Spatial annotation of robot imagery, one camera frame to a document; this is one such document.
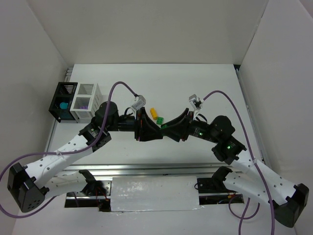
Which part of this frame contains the teal round flower lego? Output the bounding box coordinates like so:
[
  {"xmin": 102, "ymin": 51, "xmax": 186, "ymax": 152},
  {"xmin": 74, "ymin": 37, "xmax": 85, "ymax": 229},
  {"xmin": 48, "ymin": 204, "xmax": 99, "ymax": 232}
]
[{"xmin": 59, "ymin": 102, "xmax": 68, "ymax": 110}]

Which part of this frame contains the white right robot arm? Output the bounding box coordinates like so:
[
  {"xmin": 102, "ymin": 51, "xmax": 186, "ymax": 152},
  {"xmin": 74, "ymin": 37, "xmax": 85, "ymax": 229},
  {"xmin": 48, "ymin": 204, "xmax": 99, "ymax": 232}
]
[{"xmin": 161, "ymin": 109, "xmax": 309, "ymax": 228}]

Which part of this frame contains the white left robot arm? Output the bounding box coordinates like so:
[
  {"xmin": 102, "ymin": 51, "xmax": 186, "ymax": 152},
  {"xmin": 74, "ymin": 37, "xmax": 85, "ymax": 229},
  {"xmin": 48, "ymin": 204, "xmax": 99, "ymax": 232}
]
[{"xmin": 7, "ymin": 102, "xmax": 163, "ymax": 213}]

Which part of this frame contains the yellow rectangular lego brick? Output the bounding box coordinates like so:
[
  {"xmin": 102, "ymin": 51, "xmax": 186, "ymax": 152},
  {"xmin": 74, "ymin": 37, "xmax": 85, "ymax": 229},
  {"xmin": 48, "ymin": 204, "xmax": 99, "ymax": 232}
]
[{"xmin": 150, "ymin": 108, "xmax": 158, "ymax": 120}]

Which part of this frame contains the green square lego brick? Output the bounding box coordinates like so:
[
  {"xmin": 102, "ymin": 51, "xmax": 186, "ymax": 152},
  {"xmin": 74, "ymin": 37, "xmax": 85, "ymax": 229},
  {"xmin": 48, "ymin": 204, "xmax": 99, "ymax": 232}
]
[{"xmin": 156, "ymin": 117, "xmax": 164, "ymax": 125}]

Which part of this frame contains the white slatted container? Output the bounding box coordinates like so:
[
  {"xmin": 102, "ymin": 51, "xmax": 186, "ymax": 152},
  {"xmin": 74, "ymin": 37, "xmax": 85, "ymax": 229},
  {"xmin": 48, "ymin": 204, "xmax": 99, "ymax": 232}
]
[{"xmin": 70, "ymin": 83, "xmax": 103, "ymax": 123}]

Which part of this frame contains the black slatted container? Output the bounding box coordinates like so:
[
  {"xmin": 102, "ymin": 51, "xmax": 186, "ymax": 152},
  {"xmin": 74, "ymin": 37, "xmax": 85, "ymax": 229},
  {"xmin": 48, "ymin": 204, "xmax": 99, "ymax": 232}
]
[{"xmin": 49, "ymin": 82, "xmax": 78, "ymax": 122}]

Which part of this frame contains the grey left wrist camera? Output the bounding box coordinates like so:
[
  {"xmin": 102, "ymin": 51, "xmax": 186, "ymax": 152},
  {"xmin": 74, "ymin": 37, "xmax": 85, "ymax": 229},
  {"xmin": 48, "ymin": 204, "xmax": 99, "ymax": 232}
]
[{"xmin": 131, "ymin": 95, "xmax": 146, "ymax": 111}]

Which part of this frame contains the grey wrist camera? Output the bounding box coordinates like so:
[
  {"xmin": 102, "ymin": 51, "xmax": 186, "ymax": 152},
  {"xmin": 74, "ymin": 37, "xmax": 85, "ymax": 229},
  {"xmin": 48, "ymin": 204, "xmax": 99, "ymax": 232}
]
[
  {"xmin": 189, "ymin": 94, "xmax": 204, "ymax": 118},
  {"xmin": 131, "ymin": 95, "xmax": 146, "ymax": 111}
]

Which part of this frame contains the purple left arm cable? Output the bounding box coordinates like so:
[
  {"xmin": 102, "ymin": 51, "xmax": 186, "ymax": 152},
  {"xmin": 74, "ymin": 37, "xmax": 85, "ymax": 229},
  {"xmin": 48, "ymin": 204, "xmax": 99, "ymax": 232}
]
[{"xmin": 0, "ymin": 81, "xmax": 139, "ymax": 218}]

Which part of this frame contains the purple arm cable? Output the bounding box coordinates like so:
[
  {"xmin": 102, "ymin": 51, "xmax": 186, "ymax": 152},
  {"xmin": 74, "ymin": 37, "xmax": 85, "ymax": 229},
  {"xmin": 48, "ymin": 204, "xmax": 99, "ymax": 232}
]
[
  {"xmin": 201, "ymin": 90, "xmax": 274, "ymax": 235},
  {"xmin": 0, "ymin": 81, "xmax": 139, "ymax": 218}
]

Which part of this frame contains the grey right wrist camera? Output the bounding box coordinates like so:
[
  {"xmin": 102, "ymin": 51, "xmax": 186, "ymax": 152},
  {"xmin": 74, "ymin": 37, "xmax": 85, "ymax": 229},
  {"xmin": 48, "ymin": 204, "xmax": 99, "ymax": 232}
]
[{"xmin": 189, "ymin": 94, "xmax": 204, "ymax": 118}]

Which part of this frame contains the aluminium table edge rail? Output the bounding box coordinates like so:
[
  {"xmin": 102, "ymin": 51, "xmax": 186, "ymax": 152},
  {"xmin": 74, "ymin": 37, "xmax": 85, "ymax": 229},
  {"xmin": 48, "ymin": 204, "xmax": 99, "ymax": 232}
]
[{"xmin": 63, "ymin": 163, "xmax": 221, "ymax": 177}]

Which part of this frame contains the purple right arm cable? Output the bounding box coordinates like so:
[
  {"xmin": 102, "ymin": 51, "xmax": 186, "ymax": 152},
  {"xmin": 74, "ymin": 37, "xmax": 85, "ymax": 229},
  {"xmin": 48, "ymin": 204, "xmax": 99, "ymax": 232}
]
[{"xmin": 201, "ymin": 90, "xmax": 274, "ymax": 235}]

